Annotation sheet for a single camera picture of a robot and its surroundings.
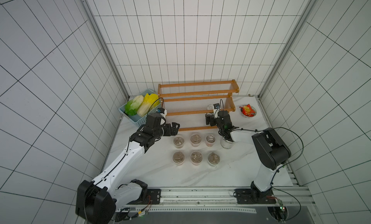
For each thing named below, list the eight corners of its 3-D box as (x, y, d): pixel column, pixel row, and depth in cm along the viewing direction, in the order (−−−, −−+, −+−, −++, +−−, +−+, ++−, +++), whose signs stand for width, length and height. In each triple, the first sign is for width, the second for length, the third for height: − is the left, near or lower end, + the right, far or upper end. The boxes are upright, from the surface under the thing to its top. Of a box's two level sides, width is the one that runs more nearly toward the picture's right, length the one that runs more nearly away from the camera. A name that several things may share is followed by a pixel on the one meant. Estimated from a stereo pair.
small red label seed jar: (205, 146, 93) (206, 142, 88) (204, 138, 97) (205, 133, 92) (214, 146, 93) (216, 142, 88) (213, 138, 97) (215, 133, 92)
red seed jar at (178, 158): (173, 165, 85) (172, 162, 80) (173, 154, 89) (173, 151, 85) (184, 165, 85) (184, 162, 80) (184, 154, 89) (184, 151, 85)
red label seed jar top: (190, 146, 92) (190, 142, 88) (190, 137, 97) (190, 133, 92) (200, 147, 92) (201, 143, 88) (200, 137, 97) (200, 133, 92)
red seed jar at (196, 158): (190, 165, 85) (190, 162, 80) (190, 154, 89) (190, 151, 84) (202, 165, 85) (203, 162, 80) (201, 154, 89) (202, 151, 85)
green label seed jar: (207, 166, 84) (208, 163, 80) (206, 156, 89) (207, 152, 84) (218, 166, 84) (220, 163, 80) (217, 156, 89) (219, 152, 84)
